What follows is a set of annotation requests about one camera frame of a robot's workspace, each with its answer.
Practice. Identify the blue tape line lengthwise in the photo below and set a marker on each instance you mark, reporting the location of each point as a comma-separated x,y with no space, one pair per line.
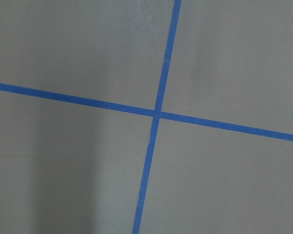
156,116

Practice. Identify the blue tape line crosswise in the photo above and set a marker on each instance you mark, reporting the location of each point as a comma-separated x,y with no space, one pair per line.
144,112

